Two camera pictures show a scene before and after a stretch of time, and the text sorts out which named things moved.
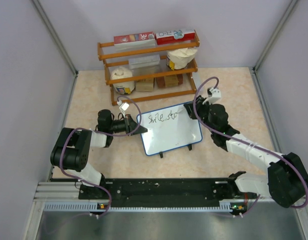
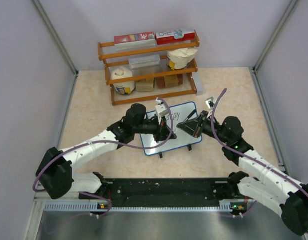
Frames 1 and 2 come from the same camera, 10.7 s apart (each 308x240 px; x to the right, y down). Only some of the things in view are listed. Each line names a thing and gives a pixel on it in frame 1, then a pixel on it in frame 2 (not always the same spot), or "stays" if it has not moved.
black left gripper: (130, 124) to (164, 131)
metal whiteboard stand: (190, 146) stays
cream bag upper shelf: (180, 58) stays
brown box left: (145, 85) stays
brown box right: (169, 81) stays
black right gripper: (199, 105) to (193, 127)
